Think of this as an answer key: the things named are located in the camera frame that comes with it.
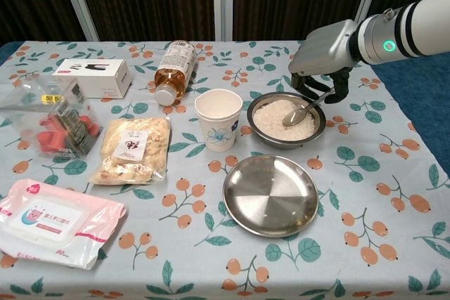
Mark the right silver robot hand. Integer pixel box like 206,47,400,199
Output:
288,18,360,105

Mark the metal spoon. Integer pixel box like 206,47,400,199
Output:
282,91,332,128

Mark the metal bowl of rice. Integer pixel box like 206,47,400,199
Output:
246,91,327,150

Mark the white floral paper cup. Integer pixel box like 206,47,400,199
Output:
194,89,244,152

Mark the round metal plate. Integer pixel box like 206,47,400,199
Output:
222,155,319,238

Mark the amber tea plastic bottle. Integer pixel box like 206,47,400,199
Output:
154,40,198,106

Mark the clear bag of beige snacks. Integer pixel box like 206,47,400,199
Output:
89,117,172,185

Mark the white cardboard box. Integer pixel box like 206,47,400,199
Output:
52,58,133,99

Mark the floral patterned tablecloth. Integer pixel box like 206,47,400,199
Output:
0,40,450,300

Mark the clear box with red items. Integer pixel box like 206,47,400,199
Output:
0,74,103,159

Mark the pink wet wipes pack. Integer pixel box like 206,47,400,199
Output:
0,178,128,270

